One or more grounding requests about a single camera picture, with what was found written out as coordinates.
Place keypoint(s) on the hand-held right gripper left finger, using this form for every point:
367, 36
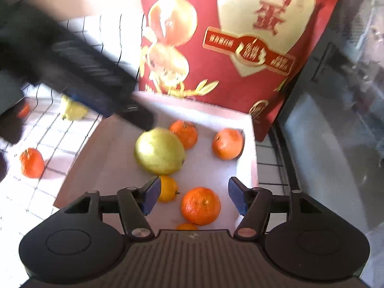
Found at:
151, 196

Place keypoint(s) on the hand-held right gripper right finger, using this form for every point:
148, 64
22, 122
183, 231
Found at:
237, 196

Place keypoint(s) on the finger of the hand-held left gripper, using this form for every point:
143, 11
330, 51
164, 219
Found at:
141, 118
99, 103

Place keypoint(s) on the small yellow orange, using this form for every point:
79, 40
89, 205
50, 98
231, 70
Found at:
168, 189

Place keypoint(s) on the small green pear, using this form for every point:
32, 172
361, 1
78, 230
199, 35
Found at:
75, 111

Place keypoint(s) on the large green pear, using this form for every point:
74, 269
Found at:
159, 151

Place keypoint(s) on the small orange mandarin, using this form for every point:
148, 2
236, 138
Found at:
186, 226

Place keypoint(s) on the pink cardboard box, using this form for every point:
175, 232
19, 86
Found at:
105, 162

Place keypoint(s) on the large orange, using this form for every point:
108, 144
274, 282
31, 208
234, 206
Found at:
24, 111

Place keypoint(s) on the black monitor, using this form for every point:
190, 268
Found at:
9, 96

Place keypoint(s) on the red snack bag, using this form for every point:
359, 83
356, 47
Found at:
210, 81

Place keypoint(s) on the black glass computer case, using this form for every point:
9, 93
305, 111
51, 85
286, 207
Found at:
336, 126

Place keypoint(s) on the white checked tablecloth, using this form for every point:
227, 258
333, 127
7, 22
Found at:
18, 204

